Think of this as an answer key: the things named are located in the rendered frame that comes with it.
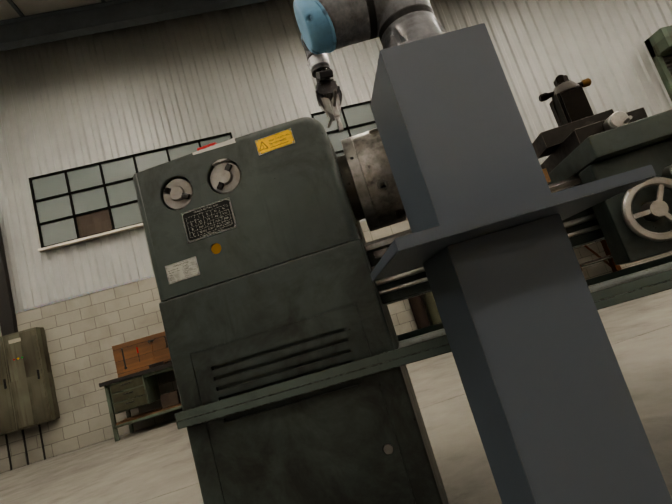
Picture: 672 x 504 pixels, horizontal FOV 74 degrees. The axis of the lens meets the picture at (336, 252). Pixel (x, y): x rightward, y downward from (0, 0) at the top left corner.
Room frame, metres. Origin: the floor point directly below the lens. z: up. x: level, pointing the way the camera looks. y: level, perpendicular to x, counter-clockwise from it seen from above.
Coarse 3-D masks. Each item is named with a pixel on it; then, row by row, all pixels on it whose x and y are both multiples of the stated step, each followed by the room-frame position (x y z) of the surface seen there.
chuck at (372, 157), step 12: (360, 144) 1.28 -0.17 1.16; (372, 144) 1.27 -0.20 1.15; (360, 156) 1.26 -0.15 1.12; (372, 156) 1.26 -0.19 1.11; (384, 156) 1.25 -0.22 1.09; (372, 168) 1.26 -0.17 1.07; (384, 168) 1.25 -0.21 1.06; (372, 180) 1.26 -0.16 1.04; (372, 192) 1.28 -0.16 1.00; (384, 192) 1.28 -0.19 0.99; (396, 192) 1.28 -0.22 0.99; (384, 204) 1.30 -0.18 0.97; (396, 204) 1.31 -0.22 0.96; (384, 216) 1.34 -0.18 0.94
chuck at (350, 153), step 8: (344, 144) 1.30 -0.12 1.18; (352, 144) 1.29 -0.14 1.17; (344, 152) 1.28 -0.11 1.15; (352, 152) 1.27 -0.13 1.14; (352, 160) 1.26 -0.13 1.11; (352, 168) 1.26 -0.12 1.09; (360, 168) 1.26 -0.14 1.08; (352, 176) 1.26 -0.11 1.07; (360, 176) 1.26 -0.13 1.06; (360, 184) 1.27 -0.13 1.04; (360, 192) 1.28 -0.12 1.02; (368, 192) 1.28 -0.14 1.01; (360, 200) 1.29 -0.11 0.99; (368, 200) 1.29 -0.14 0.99; (368, 208) 1.31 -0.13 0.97; (368, 216) 1.33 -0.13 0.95; (376, 216) 1.34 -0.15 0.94; (368, 224) 1.36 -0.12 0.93; (376, 224) 1.38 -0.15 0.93
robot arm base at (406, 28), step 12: (396, 12) 0.78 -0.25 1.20; (408, 12) 0.77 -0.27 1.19; (420, 12) 0.77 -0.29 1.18; (432, 12) 0.79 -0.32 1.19; (384, 24) 0.80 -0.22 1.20; (396, 24) 0.78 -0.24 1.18; (408, 24) 0.77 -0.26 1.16; (420, 24) 0.76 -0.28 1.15; (432, 24) 0.77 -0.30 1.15; (384, 36) 0.81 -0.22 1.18; (396, 36) 0.79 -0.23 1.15; (408, 36) 0.76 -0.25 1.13; (420, 36) 0.75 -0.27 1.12; (384, 48) 0.81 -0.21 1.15
